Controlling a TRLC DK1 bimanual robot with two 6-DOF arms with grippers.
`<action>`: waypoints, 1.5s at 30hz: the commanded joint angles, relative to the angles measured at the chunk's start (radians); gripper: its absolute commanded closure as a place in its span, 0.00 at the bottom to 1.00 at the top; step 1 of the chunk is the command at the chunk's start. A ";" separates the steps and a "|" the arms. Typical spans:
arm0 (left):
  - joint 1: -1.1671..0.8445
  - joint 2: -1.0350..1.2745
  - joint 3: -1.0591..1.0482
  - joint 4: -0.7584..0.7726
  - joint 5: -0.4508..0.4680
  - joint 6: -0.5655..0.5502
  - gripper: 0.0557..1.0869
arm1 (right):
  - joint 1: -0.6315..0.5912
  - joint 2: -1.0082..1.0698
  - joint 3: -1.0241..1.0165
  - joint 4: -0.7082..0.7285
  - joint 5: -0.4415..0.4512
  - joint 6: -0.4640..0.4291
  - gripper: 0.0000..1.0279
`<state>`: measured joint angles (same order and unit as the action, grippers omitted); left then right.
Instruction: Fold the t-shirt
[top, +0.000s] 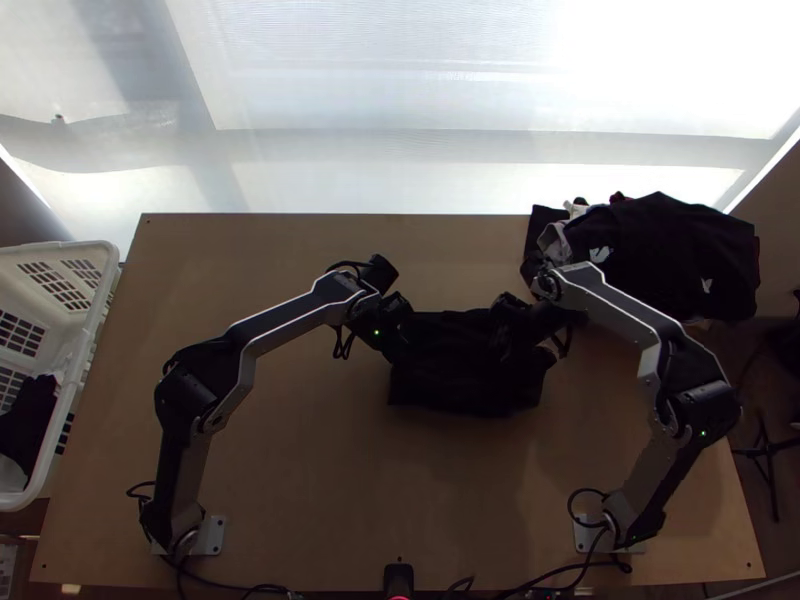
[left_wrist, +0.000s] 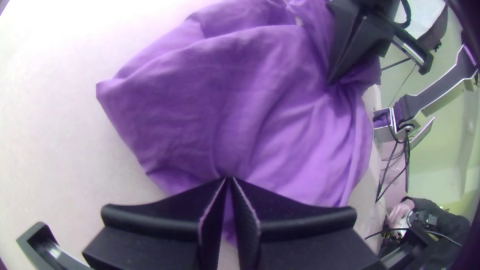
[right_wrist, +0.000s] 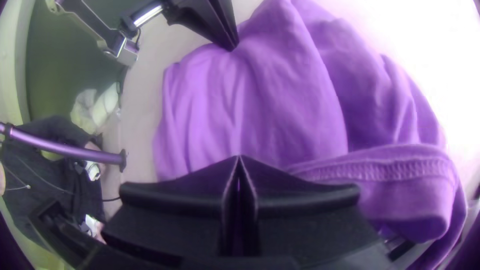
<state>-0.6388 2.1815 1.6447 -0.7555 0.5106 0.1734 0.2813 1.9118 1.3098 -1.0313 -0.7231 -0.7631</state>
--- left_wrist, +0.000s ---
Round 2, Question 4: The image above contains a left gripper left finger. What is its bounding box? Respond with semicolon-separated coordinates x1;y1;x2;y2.
82;177;228;270

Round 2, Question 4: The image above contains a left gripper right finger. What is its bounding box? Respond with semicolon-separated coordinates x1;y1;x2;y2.
230;177;380;270

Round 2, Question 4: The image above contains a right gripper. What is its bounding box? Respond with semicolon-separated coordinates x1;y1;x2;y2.
326;0;435;86

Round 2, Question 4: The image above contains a dark t-shirt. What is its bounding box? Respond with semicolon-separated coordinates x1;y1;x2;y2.
95;0;383;247

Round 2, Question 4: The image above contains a person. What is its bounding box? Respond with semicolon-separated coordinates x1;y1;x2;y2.
386;196;473;270

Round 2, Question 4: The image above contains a black cable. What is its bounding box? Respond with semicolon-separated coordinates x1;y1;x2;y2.
374;127;413;204
364;226;464;248

